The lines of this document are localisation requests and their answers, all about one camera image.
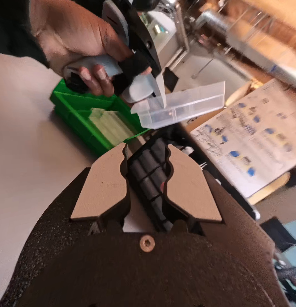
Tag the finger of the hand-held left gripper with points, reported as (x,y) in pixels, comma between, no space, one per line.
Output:
(140,90)
(160,88)

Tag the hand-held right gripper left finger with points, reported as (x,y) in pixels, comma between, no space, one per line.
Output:
(102,184)

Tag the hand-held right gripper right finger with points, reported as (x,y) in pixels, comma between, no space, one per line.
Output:
(191,187)

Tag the black drawer cabinet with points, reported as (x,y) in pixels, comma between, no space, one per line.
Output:
(148,163)

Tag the green plastic bin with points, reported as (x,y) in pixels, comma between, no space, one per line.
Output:
(71,105)

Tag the person's left forearm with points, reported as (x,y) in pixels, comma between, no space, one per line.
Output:
(11,24)

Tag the printed instruction poster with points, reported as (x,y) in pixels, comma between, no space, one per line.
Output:
(253,144)

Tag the wooden poster board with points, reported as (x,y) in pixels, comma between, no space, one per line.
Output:
(270,189)

